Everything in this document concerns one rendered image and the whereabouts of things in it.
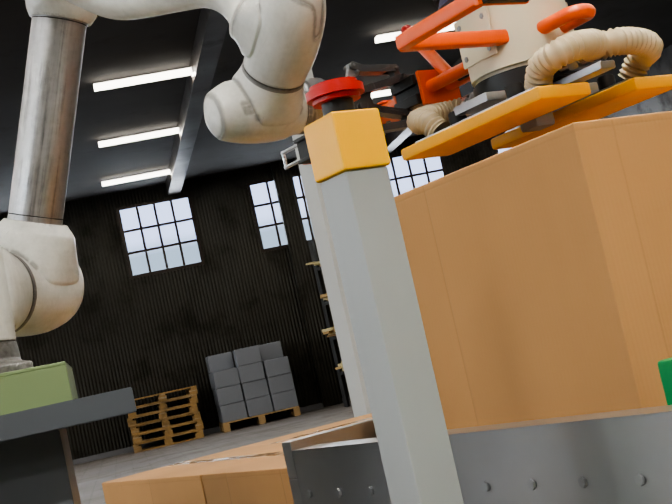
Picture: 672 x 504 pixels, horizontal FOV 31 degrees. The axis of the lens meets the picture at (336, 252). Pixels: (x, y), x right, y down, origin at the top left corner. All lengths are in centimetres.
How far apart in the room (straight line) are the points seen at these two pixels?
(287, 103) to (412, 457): 72
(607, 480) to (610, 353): 22
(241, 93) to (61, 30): 51
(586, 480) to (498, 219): 43
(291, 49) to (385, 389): 64
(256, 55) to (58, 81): 54
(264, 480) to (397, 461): 103
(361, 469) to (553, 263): 43
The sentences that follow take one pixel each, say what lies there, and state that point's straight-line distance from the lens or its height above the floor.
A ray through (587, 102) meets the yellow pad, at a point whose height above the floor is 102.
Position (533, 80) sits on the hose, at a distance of 176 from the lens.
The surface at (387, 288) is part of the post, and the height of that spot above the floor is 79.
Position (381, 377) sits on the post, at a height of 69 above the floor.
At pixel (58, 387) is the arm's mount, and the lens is 203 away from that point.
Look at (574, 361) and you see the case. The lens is 163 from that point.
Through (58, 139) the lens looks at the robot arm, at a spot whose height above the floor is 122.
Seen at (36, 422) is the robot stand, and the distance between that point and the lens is 191.
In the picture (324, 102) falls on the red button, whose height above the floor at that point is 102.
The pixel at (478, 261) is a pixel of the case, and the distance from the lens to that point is 175.
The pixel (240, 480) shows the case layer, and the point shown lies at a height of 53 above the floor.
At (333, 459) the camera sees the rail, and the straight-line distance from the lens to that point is 187.
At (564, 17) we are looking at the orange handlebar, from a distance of 184.
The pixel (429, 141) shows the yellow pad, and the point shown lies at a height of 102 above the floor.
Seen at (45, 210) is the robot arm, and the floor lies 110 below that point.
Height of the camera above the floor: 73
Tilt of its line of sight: 5 degrees up
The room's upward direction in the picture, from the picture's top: 13 degrees counter-clockwise
